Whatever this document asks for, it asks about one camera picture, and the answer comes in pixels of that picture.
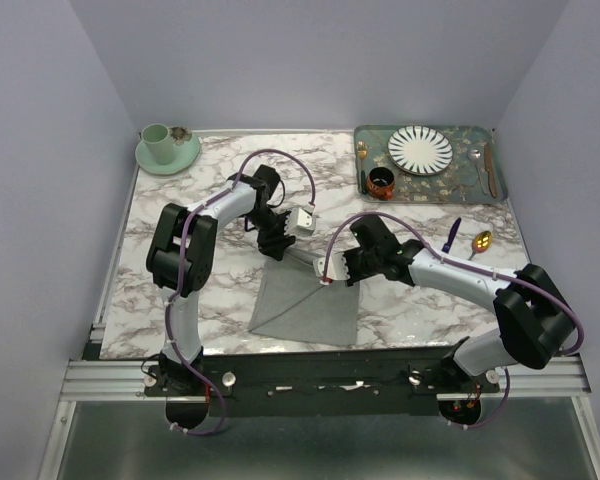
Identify aluminium extrusion rail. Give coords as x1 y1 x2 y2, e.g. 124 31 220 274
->
60 356 591 402

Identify black metal base frame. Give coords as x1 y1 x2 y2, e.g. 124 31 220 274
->
138 347 512 424

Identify silver spoon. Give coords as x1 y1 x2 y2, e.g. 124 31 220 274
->
467 149 488 194

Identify gold spoon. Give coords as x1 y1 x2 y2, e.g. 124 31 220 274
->
468 230 493 260

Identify grey woven cloth napkin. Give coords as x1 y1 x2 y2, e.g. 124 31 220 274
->
248 248 360 347

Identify brown wooden knife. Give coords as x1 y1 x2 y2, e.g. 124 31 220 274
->
484 143 498 198

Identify white blue striped plate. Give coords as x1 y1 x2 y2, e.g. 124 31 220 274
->
387 125 454 176

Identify mint green floral plate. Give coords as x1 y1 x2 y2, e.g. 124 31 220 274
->
135 126 201 176

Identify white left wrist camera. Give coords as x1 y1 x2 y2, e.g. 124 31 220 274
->
285 207 316 236

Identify teal floral serving tray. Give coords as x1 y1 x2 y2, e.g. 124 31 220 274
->
353 125 508 204

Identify gold fork green handle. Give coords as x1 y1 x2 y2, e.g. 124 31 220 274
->
356 141 368 195

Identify blue handled utensil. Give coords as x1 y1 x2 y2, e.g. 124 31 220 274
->
442 217 462 253

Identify mint green cup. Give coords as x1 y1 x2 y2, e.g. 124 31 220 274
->
141 124 175 165

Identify red black tea cup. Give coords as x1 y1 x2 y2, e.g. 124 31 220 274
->
366 167 395 201

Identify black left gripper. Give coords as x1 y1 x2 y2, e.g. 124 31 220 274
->
245 207 296 262

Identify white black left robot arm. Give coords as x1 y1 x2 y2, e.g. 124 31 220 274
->
146 165 295 395

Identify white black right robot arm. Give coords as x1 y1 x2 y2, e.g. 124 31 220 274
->
343 214 577 392

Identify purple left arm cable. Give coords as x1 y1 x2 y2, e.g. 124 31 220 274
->
163 149 317 436

